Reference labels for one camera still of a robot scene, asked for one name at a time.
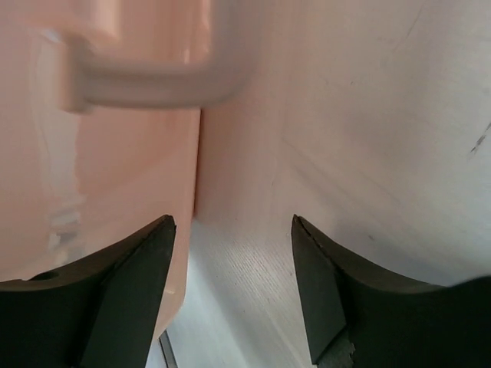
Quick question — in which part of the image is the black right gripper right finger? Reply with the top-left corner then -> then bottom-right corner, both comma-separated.
291,215 -> 490,367

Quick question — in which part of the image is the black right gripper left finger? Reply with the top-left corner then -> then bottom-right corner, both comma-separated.
1,215 -> 176,367

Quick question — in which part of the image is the pink plastic toolbox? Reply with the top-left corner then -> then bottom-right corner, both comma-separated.
1,1 -> 265,335

